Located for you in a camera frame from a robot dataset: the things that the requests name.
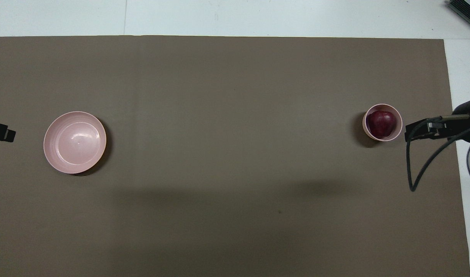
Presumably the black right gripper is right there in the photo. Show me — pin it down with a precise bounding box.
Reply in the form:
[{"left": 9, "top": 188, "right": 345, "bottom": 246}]
[{"left": 405, "top": 98, "right": 470, "bottom": 142}]

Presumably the red apple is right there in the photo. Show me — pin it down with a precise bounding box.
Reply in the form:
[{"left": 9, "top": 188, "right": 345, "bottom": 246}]
[{"left": 368, "top": 110, "right": 396, "bottom": 139}]

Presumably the pink bowl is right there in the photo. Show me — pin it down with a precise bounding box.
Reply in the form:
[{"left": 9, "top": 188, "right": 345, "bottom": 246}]
[{"left": 362, "top": 103, "right": 403, "bottom": 142}]

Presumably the pink plate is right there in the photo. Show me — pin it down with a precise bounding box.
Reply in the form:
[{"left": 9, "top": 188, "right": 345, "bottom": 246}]
[{"left": 43, "top": 111, "right": 107, "bottom": 174}]

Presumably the dark ribbed device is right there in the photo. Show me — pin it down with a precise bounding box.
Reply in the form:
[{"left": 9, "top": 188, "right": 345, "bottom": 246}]
[{"left": 445, "top": 0, "right": 470, "bottom": 22}]

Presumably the brown table mat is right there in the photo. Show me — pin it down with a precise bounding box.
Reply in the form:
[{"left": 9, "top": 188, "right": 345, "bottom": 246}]
[{"left": 0, "top": 36, "right": 470, "bottom": 277}]

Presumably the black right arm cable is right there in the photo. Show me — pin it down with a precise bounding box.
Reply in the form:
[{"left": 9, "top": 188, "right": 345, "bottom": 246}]
[{"left": 408, "top": 115, "right": 470, "bottom": 192}]

